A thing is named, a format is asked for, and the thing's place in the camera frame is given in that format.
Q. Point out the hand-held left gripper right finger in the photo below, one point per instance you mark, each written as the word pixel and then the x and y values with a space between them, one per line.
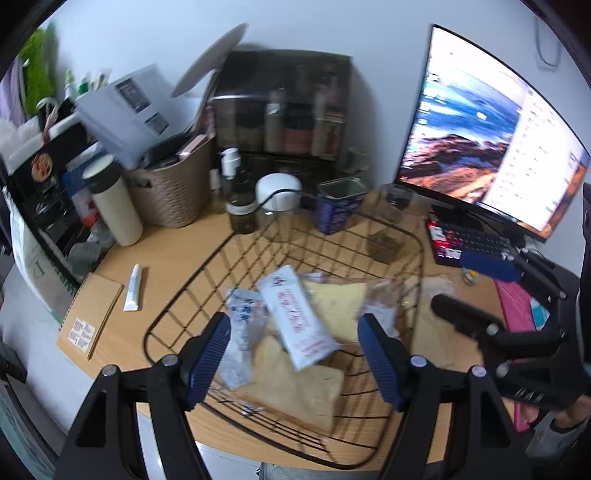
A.
pixel 381 360

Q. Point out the black bag with orange logo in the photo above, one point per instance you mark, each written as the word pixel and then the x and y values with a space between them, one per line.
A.
pixel 46 170

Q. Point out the white plastic shopping bag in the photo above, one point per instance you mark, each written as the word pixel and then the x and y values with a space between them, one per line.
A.
pixel 32 267

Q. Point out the curved computer monitor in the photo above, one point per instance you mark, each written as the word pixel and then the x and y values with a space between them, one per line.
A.
pixel 461 129

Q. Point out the white ointment tube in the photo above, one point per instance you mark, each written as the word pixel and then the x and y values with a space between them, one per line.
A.
pixel 133 288

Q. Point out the white dome device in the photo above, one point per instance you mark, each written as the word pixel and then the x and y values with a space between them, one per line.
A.
pixel 277 187

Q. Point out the round white mirror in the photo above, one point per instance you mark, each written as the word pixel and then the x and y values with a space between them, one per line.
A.
pixel 207 64

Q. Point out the green plant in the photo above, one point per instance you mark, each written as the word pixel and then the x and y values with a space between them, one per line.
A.
pixel 39 60

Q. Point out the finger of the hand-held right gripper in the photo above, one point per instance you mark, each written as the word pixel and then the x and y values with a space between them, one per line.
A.
pixel 489 266
pixel 461 311

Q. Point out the triangular bread slice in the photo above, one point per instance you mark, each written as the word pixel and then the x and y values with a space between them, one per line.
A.
pixel 337 309

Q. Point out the backlit mechanical keyboard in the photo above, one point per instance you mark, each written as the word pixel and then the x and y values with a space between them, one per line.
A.
pixel 461 240

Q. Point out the white insulated tumbler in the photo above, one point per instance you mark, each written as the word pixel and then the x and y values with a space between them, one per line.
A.
pixel 115 207

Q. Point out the large triangular bread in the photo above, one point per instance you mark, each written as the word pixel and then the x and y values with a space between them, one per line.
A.
pixel 295 392

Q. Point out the blue tin can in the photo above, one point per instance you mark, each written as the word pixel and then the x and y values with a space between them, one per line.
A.
pixel 334 212

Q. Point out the white cardboard box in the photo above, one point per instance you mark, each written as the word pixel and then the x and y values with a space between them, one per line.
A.
pixel 129 110

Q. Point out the small white blue-print packet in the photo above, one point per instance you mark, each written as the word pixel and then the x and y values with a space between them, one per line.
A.
pixel 240 314

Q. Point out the white teal cotton pad bag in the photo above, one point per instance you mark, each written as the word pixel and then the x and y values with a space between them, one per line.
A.
pixel 540 316

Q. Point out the pink desk mat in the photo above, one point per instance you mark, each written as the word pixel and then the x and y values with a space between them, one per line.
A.
pixel 517 304

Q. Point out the clear plastic measuring cup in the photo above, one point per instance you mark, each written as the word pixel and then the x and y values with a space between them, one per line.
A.
pixel 388 244

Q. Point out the person's leg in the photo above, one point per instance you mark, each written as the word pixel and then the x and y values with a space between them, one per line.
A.
pixel 554 434

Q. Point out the long white red-print packet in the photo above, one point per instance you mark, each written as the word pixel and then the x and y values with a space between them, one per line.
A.
pixel 295 323

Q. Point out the pump dispenser bottle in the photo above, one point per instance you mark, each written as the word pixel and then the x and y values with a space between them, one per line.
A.
pixel 240 217

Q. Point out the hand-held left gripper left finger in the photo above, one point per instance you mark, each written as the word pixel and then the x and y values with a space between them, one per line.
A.
pixel 210 355

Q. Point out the brown kraft notebook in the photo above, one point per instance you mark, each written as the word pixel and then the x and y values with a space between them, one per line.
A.
pixel 92 309

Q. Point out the brown cosmetic organizer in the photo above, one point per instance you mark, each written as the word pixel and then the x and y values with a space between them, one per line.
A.
pixel 281 115

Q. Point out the brown woven storage basket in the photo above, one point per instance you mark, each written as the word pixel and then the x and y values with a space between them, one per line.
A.
pixel 171 189

